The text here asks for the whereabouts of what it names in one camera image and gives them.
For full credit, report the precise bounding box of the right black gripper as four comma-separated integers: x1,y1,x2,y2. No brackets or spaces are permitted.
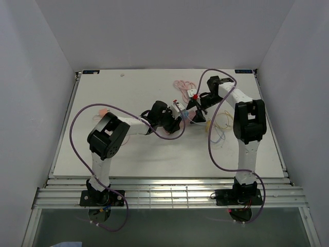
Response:
186,94,225,124

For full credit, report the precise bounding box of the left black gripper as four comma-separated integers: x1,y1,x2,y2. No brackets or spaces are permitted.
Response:
157,108,182,135

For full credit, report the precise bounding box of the yellow charger plug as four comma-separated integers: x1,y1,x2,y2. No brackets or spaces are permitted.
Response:
205,121,211,133

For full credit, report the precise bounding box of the pink power strip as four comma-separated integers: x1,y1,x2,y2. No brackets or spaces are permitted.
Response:
180,119,186,129

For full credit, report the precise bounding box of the pink charger plug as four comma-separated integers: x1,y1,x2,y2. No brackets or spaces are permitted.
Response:
99,109,110,117

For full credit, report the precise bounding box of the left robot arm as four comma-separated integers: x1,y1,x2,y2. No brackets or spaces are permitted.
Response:
87,100,186,206

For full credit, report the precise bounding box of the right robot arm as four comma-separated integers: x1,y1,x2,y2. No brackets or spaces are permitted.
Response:
187,76,267,204

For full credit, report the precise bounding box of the right blue corner label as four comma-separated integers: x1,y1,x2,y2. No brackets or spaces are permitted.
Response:
234,69,253,74

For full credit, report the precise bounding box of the blue corner label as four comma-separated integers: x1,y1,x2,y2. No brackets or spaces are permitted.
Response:
234,69,253,74
82,70,100,75

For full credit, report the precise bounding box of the left blue corner label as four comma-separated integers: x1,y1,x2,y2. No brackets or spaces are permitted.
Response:
82,70,100,75

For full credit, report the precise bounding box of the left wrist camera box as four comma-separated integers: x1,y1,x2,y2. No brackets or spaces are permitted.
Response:
170,100,186,118

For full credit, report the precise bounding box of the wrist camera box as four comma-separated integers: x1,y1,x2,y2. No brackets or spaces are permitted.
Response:
170,100,186,118
187,89,198,100

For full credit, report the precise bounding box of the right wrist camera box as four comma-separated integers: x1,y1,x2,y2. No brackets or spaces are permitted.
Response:
187,89,198,100

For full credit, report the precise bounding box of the pink power strip cord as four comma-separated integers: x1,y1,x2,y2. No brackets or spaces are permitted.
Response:
173,79,198,102

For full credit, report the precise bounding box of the yellow charging cable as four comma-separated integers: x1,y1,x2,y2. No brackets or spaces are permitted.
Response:
209,110,235,131

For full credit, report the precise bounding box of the blue charging cable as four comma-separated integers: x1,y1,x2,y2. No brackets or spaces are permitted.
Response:
189,119,227,150

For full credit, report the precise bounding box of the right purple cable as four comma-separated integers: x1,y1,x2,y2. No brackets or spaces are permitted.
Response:
193,68,264,225

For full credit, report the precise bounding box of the purple cable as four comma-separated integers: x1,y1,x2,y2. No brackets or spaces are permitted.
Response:
69,102,187,232
193,68,264,225

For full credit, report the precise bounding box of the orange pink charging cable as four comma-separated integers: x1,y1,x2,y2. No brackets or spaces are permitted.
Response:
92,114,131,145

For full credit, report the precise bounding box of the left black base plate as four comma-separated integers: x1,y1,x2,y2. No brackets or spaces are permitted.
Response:
79,190,125,207

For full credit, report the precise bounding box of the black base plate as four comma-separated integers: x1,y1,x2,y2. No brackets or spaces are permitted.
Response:
79,190,125,207
210,189,263,206

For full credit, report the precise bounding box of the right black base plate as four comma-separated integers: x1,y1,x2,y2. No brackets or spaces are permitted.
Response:
210,189,263,206

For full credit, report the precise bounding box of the aluminium rail frame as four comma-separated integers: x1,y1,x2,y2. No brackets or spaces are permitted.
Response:
34,69,307,209

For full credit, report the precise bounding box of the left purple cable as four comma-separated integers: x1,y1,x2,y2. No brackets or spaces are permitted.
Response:
69,102,187,232

